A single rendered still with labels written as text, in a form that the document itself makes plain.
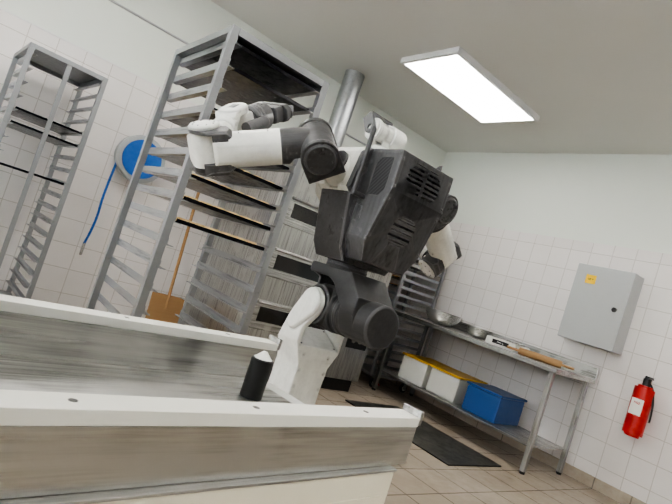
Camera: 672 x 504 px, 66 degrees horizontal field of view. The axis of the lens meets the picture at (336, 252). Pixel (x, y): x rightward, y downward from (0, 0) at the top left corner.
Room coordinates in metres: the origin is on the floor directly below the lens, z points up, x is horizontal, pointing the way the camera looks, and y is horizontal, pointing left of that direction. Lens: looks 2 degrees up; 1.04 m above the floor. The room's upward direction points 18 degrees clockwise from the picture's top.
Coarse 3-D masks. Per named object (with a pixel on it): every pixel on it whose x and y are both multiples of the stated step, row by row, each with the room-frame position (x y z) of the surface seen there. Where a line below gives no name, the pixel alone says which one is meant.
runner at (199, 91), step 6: (186, 90) 2.23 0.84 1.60; (192, 90) 2.17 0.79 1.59; (198, 90) 2.11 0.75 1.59; (204, 90) 2.06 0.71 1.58; (222, 90) 1.96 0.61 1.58; (168, 96) 2.41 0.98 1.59; (174, 96) 2.34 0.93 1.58; (180, 96) 2.27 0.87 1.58; (186, 96) 2.23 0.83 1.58; (192, 96) 2.20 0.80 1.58; (198, 96) 2.17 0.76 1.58
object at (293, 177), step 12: (324, 84) 2.19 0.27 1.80; (324, 96) 2.20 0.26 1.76; (300, 168) 2.20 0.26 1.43; (288, 180) 2.20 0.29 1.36; (288, 192) 2.19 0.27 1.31; (288, 204) 2.20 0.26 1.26; (276, 216) 2.20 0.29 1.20; (276, 228) 2.19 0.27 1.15; (276, 240) 2.20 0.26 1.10; (264, 252) 2.20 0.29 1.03; (264, 264) 2.19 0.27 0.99; (264, 276) 2.20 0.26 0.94; (252, 300) 2.19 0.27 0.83; (252, 312) 2.20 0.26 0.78; (240, 324) 2.20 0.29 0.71
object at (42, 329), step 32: (0, 320) 0.57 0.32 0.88; (32, 320) 0.59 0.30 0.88; (64, 320) 0.61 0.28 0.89; (96, 320) 0.64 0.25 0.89; (128, 320) 0.67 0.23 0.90; (0, 352) 0.57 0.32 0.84; (32, 352) 0.60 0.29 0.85; (64, 352) 0.62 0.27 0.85; (96, 352) 0.65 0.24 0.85; (128, 352) 0.68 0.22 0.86; (160, 352) 0.71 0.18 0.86; (192, 352) 0.75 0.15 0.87; (224, 352) 0.78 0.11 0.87; (256, 352) 0.83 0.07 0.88
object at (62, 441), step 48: (0, 432) 0.32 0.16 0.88; (48, 432) 0.34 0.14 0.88; (96, 432) 0.36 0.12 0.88; (144, 432) 0.39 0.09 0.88; (192, 432) 0.42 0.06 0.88; (240, 432) 0.45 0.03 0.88; (288, 432) 0.50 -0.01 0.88; (336, 432) 0.55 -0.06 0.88; (384, 432) 0.61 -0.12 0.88; (0, 480) 0.33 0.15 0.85; (48, 480) 0.35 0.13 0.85; (96, 480) 0.37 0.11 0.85; (144, 480) 0.40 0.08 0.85; (192, 480) 0.43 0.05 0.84
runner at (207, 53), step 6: (222, 42) 2.04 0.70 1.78; (210, 48) 2.13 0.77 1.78; (216, 48) 2.08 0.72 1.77; (222, 48) 2.03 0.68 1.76; (234, 48) 1.99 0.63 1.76; (192, 54) 2.30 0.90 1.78; (198, 54) 2.24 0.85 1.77; (204, 54) 2.17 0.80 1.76; (210, 54) 2.14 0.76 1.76; (216, 54) 2.12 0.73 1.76; (186, 60) 2.35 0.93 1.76; (192, 60) 2.30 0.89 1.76; (198, 60) 2.27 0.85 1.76; (180, 66) 2.44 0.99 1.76; (186, 66) 2.41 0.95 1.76
